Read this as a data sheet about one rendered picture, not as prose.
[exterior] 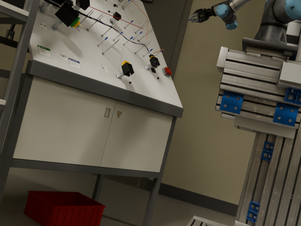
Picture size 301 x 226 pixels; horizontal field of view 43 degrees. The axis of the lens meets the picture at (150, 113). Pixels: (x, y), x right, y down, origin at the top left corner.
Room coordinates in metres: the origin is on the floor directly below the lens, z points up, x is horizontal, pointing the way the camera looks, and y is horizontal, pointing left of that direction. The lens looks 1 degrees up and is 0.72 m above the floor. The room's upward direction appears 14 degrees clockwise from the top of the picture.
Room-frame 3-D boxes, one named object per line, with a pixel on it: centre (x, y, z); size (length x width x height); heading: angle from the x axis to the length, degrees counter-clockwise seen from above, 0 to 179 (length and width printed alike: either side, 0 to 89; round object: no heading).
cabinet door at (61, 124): (1.99, 0.40, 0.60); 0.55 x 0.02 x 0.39; 138
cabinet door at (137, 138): (2.40, 0.03, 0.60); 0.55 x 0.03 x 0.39; 138
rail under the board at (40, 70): (2.18, 0.20, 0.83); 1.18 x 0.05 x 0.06; 138
